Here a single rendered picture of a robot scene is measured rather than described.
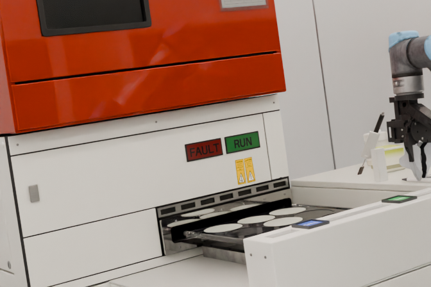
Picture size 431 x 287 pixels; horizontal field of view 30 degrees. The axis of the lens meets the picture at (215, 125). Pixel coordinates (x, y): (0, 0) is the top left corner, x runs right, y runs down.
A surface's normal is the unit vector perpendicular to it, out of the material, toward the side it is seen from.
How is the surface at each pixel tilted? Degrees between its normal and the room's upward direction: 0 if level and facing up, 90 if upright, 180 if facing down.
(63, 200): 90
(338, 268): 90
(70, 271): 90
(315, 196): 90
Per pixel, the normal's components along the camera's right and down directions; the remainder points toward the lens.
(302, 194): -0.82, 0.15
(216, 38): 0.55, -0.03
